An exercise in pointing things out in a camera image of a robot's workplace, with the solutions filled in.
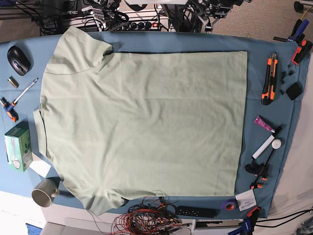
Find light green T-shirt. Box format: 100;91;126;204
34;27;248;215

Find black power strip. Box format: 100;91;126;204
97;21;162;32

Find black remote control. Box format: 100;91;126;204
176;206;220;218

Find purple tube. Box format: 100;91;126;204
254;116;275;133

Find orange black utility knife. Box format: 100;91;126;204
261;53;278;105

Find purple tape roll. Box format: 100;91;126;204
221;199;238;212

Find white marker pen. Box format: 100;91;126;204
252;125;282;159

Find black orange bar clamp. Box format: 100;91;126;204
245;135;278;189

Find white paper packet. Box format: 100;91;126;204
235;189;257;212

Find white round cap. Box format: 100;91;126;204
271;139;282;149

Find white paper sheet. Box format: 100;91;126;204
29;152;51;178

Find blue table cloth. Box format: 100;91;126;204
0;31;311;219

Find grey ceramic mug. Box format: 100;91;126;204
31;179;60;208

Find blue black bar clamp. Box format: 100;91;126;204
228;207;261;235

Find black square box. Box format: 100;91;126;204
286;82;303;100

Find green tissue box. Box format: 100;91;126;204
4;121;33;172

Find black computer mouse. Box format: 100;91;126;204
7;46;31;76

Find small gold battery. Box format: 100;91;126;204
8;77;19;89

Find blue black spring clamp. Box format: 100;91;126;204
287;19;309;42

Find tangled red black wires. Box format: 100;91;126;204
85;189;191;235

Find blue orange handled screwdriver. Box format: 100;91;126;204
0;78;39;122

